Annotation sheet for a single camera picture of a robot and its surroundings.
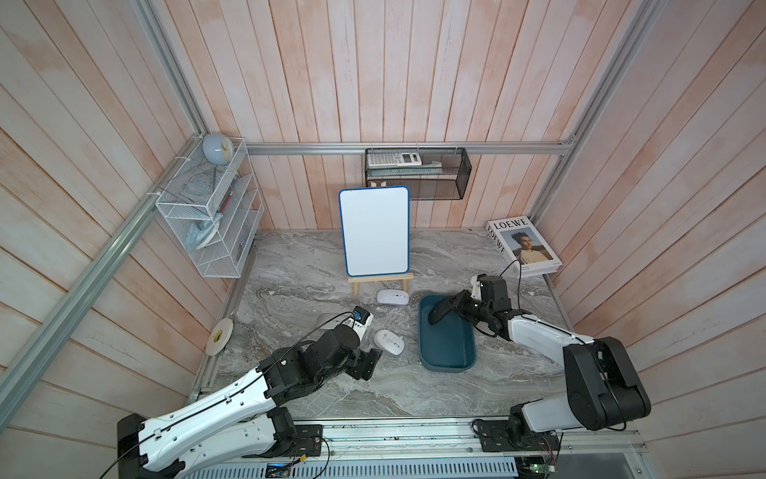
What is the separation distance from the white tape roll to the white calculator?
69 cm

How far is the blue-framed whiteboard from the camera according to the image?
33.9 inches

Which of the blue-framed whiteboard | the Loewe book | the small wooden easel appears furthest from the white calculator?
the Loewe book

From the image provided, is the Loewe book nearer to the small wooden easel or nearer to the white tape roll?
the small wooden easel

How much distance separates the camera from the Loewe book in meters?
1.08

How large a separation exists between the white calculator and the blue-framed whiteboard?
0.34 feet

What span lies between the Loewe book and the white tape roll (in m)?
1.02

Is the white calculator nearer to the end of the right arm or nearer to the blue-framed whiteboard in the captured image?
the blue-framed whiteboard

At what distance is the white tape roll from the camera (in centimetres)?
91

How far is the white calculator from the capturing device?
0.91 metres
